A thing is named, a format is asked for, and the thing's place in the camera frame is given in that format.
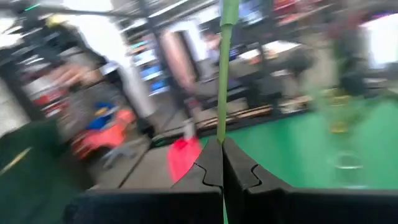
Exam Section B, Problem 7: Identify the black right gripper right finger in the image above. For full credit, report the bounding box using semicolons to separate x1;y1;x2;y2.
223;138;398;224

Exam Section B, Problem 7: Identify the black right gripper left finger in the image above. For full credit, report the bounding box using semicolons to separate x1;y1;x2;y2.
63;138;224;224

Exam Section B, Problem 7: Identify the red artificial tulip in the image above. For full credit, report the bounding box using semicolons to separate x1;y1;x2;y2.
167;136;203;184

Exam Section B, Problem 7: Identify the green stem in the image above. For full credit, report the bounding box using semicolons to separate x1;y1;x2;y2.
216;0;241;144

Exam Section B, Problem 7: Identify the clear textured glass vase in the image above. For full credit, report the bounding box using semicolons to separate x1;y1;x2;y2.
328;149;368;190

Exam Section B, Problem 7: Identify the yellow glass vase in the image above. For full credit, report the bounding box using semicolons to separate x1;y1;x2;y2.
322;88;354;135

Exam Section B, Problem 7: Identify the green table mat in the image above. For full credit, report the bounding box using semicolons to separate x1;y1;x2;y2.
198;99;398;191

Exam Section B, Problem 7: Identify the red and blue floor object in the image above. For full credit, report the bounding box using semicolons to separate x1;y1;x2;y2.
72;101;138;160

